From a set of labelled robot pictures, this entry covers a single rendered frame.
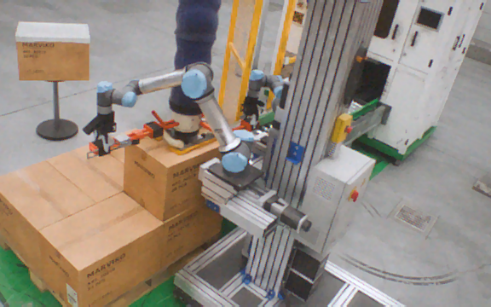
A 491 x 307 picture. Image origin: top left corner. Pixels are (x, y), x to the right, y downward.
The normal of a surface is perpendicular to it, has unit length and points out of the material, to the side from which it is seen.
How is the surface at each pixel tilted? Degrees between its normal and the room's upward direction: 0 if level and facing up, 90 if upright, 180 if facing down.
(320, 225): 90
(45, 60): 90
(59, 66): 90
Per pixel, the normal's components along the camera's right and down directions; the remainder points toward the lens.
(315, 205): -0.58, 0.33
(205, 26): 0.40, 0.66
